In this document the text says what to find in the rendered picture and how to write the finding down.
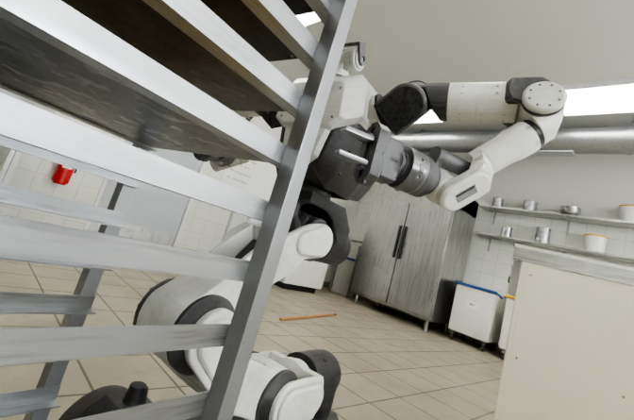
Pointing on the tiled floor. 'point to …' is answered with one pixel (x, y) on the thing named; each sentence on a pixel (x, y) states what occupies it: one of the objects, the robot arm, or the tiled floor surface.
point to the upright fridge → (413, 254)
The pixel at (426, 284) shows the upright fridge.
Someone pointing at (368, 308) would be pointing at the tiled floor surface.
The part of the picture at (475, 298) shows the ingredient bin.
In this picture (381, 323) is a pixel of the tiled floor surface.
